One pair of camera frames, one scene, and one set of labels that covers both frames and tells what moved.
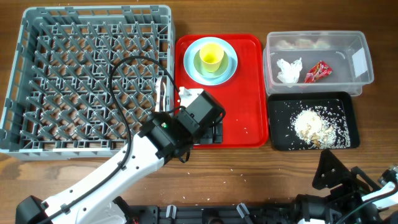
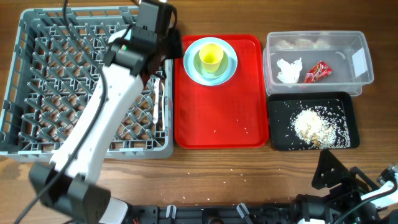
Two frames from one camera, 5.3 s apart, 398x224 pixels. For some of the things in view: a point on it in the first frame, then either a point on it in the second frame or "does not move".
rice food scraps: (321, 127) does not move
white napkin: (290, 73) does not move
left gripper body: (208, 137) -> (172, 46)
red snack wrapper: (318, 71) does not move
